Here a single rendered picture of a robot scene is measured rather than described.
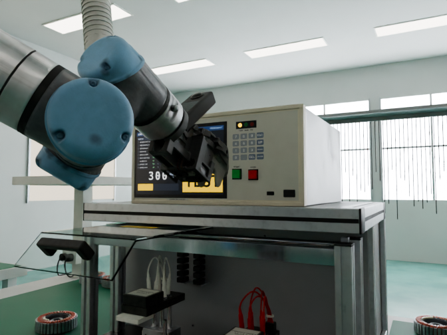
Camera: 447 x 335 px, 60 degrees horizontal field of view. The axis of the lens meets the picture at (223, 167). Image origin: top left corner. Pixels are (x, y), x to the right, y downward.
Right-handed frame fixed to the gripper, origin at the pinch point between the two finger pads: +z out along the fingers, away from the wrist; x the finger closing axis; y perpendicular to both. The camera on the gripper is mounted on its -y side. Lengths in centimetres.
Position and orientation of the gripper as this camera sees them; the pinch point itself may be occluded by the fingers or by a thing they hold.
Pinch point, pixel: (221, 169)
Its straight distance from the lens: 76.5
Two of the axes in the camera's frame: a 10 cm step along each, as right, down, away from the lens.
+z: 4.2, 4.7, 7.8
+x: 8.9, -0.3, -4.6
